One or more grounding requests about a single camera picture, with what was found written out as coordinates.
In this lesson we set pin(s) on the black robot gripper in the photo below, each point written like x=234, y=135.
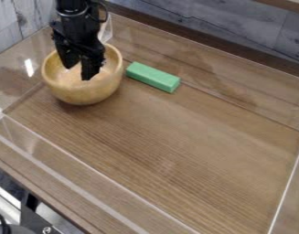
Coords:
x=76, y=42

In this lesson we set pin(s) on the wooden bowl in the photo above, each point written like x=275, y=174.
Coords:
x=70, y=88

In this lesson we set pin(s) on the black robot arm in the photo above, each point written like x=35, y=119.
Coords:
x=79, y=7

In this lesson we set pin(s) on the green stick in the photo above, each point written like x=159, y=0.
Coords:
x=153, y=77

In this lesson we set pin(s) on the black metal base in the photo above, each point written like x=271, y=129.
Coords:
x=36, y=217

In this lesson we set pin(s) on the clear acrylic corner bracket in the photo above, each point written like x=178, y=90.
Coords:
x=104, y=34

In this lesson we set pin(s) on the clear acrylic enclosure wall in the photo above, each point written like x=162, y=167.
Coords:
x=98, y=204

